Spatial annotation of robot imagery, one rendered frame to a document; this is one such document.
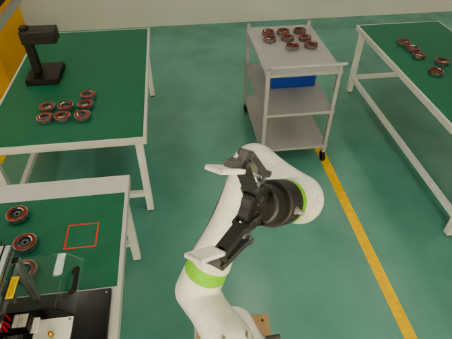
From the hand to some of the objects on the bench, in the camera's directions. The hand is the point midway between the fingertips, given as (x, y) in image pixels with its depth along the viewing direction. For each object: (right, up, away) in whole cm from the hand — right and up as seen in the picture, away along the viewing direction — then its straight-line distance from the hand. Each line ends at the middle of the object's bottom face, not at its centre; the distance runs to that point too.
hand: (206, 214), depth 58 cm
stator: (-97, -32, +141) cm, 174 cm away
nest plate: (-68, -62, +105) cm, 139 cm away
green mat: (-98, -31, +143) cm, 176 cm away
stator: (-108, -19, +155) cm, 190 cm away
